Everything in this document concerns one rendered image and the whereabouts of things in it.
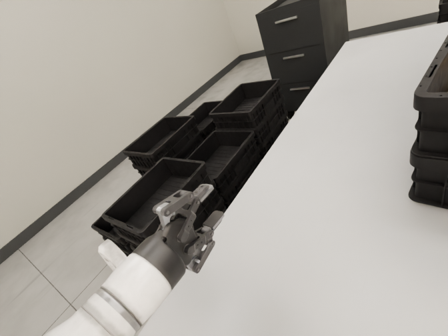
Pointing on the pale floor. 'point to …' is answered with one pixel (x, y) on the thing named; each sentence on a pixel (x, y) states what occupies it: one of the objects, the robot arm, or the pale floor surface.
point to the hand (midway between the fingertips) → (210, 205)
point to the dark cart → (301, 43)
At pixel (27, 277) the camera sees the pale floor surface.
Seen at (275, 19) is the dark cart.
